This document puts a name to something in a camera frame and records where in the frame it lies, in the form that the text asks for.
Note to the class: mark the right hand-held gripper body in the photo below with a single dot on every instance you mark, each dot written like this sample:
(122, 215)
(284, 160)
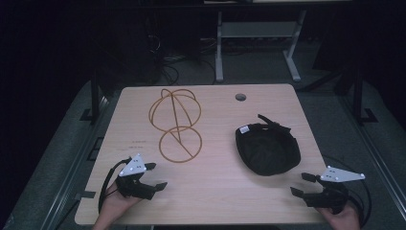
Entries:
(332, 196)

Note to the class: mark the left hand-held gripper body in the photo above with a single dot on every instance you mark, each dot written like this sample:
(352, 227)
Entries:
(134, 187)

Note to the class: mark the black cap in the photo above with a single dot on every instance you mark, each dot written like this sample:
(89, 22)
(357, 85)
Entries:
(268, 150)

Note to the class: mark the person's right hand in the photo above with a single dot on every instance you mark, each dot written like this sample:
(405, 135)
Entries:
(343, 220)

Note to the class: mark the person's left hand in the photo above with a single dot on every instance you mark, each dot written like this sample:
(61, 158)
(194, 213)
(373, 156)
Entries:
(115, 207)

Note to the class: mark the grey metal stand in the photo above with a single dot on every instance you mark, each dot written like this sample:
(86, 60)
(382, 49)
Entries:
(255, 29)

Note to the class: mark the aluminium floor rail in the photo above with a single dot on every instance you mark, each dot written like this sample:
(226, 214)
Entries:
(376, 153)
(68, 179)

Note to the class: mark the black frame post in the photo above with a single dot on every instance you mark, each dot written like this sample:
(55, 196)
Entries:
(94, 96)
(358, 96)

